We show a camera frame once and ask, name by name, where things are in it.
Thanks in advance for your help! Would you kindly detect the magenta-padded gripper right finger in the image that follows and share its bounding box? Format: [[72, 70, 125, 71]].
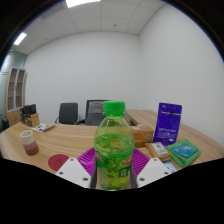
[[129, 147, 173, 190]]

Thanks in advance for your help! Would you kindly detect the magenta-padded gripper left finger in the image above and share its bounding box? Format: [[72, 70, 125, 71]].
[[54, 147, 98, 190]]

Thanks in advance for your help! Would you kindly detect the green drink bottle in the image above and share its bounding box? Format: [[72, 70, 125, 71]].
[[93, 100, 136, 192]]

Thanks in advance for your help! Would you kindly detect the small blue box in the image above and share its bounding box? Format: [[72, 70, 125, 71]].
[[163, 161, 179, 174]]

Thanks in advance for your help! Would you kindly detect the flat round red coaster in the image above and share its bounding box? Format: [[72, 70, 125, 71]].
[[47, 153, 70, 172]]

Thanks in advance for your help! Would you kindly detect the green folded cloth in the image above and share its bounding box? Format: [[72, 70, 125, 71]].
[[166, 139, 202, 169]]

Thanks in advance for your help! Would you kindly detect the brown cardboard box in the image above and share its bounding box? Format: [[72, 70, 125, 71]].
[[130, 124, 155, 148]]

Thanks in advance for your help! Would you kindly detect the purple standing pouch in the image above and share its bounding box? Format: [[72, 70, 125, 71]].
[[152, 102, 183, 146]]

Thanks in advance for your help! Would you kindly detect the white and brown cup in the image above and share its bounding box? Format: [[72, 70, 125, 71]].
[[19, 129, 40, 156]]

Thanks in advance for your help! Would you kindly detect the white printed leaflet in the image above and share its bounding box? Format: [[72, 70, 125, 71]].
[[30, 123, 56, 133]]

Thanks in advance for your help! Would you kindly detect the wooden side desk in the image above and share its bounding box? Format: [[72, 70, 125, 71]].
[[123, 109, 161, 128]]

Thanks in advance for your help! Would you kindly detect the black office chair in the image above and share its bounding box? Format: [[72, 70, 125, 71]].
[[54, 102, 80, 125]]

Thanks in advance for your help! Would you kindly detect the grey mesh office chair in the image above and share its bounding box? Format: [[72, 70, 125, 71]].
[[74, 99, 111, 127]]

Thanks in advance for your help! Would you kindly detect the brown kraft carton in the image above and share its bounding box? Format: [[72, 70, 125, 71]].
[[26, 113, 41, 128]]

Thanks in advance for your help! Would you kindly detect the black printed carton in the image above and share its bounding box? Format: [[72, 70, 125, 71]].
[[18, 103, 38, 126]]

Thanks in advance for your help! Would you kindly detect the dark sofa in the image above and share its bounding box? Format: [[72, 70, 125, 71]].
[[0, 114, 10, 133]]

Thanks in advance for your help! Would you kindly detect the wooden shelf cabinet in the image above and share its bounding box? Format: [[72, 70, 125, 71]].
[[4, 67, 28, 127]]

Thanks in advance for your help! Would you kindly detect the rectangular ceiling light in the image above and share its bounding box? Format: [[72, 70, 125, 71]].
[[13, 31, 28, 46], [65, 0, 102, 9]]

